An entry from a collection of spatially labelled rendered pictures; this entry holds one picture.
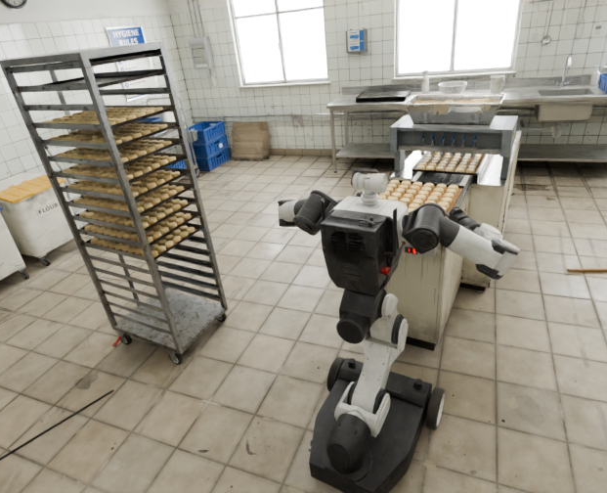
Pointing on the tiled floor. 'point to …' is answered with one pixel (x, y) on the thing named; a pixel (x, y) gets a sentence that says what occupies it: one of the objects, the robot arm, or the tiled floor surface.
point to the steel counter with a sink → (552, 97)
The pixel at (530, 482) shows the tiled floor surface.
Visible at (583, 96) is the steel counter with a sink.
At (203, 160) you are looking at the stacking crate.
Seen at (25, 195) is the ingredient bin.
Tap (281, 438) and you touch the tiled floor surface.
